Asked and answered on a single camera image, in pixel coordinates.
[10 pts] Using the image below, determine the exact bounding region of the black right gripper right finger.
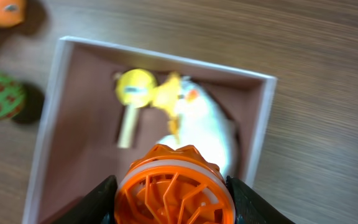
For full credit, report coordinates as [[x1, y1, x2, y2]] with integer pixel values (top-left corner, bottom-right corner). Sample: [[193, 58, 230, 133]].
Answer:
[[226, 176, 295, 224]]

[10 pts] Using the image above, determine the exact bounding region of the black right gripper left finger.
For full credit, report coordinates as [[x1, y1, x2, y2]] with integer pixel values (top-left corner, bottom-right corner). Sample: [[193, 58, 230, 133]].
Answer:
[[53, 175, 117, 224]]

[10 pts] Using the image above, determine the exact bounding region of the orange plastic wheel toy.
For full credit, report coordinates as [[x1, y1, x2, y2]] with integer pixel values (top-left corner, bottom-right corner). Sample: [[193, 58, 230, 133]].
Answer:
[[114, 144, 236, 224]]

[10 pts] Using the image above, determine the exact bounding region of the white plush duck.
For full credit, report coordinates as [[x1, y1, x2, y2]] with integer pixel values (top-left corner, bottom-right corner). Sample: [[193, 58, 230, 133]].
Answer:
[[151, 72, 239, 177]]

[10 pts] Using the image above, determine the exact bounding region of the yellow wooden rattle drum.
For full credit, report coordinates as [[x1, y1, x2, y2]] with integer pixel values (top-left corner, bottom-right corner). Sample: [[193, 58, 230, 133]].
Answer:
[[114, 68, 157, 149]]

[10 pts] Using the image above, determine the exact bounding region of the orange dinosaur toy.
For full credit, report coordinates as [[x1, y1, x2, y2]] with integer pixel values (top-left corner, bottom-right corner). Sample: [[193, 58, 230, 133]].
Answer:
[[0, 0, 27, 28]]

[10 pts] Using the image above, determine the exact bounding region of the white cardboard box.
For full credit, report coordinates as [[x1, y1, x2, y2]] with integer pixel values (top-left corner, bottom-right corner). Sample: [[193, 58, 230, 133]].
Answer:
[[22, 36, 277, 223]]

